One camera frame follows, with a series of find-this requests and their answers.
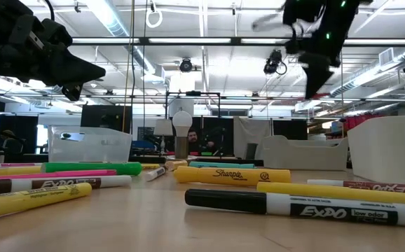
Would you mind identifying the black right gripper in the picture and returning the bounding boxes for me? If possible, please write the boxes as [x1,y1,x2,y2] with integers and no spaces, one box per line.
[285,32,344,101]

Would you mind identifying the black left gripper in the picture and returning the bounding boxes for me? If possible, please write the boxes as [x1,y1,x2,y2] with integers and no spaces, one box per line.
[0,13,107,103]

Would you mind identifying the green thick highlighter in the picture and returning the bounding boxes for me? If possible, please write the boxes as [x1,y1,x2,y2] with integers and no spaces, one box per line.
[41,161,143,176]

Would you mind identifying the pink slim highlighter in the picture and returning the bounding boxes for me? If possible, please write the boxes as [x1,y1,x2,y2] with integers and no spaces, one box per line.
[0,169,118,181]

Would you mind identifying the red Expo dry-erase marker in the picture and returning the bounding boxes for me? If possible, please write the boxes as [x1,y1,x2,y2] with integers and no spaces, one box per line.
[306,178,405,195]

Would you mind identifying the white marker dark label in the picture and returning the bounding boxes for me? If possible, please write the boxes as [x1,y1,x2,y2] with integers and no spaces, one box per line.
[144,166,167,182]

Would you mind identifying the teal thick highlighter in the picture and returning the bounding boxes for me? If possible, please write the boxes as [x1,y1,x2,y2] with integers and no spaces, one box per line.
[188,160,256,169]

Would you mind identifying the tan capped marker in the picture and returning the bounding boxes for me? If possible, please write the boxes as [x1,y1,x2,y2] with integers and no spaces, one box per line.
[164,160,189,172]

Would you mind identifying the yellow Sharpie thick highlighter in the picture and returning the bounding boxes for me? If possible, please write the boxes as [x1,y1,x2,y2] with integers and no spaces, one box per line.
[173,165,291,187]

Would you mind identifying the black Expo dry-erase marker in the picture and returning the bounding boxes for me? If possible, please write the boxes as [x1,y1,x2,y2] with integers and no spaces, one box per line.
[184,188,405,229]

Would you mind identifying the black monitor screen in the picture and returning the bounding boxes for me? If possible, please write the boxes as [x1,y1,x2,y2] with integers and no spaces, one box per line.
[80,104,133,134]

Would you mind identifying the black partition panel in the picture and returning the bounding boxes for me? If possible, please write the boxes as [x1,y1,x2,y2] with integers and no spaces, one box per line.
[272,119,308,141]

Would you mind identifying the red crates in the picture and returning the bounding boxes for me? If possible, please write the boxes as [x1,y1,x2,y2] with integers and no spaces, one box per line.
[342,113,382,131]

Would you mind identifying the clear plastic bin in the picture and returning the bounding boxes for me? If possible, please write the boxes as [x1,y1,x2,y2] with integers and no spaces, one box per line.
[47,125,133,164]

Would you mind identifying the pale grey storage bin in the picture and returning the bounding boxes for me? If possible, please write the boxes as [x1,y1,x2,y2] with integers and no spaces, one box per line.
[261,135,350,172]

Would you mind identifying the person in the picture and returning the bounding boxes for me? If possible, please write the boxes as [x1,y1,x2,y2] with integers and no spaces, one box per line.
[0,129,25,155]
[187,128,203,155]

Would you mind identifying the white cloth backdrop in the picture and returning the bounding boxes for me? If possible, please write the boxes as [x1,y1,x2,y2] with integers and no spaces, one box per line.
[233,116,273,160]

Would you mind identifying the grey chair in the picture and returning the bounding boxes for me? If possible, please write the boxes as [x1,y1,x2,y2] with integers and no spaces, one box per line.
[245,142,259,160]

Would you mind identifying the white storage bin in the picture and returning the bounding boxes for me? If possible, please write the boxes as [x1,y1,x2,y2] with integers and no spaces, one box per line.
[347,114,405,186]

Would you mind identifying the white shade table lamp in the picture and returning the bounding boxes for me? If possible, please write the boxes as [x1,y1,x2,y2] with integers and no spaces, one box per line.
[153,118,174,156]

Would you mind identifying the white light bulb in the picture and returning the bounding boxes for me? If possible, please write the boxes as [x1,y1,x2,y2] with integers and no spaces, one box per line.
[172,111,193,138]

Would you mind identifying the yellow hanging cable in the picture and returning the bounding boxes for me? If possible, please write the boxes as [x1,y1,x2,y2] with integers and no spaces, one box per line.
[121,0,136,133]

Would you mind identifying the silver ceiling duct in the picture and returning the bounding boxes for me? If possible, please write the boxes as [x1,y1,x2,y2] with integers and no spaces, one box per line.
[83,0,156,75]
[328,47,405,99]

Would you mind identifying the black overhead frame beam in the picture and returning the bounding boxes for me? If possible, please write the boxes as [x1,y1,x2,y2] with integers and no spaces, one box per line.
[71,36,405,48]

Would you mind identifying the white cable loop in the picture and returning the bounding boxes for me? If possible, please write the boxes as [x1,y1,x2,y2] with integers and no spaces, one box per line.
[145,8,164,29]

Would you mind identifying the black metal frame stand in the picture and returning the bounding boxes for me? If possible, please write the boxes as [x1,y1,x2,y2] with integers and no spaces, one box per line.
[165,90,221,158]

